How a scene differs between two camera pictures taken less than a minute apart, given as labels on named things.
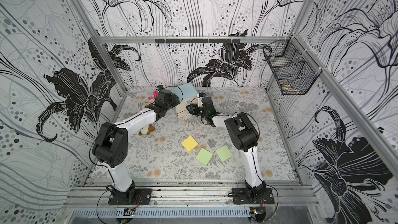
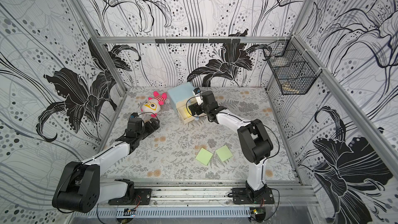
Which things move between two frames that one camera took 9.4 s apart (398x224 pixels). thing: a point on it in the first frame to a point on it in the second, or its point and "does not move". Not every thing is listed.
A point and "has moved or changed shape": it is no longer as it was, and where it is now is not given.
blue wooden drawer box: x=185 y=92 has moved or changed shape
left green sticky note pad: x=204 y=156 does not move
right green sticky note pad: x=224 y=153 does not move
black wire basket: x=293 y=71 does not move
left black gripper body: x=173 y=102 to x=147 y=130
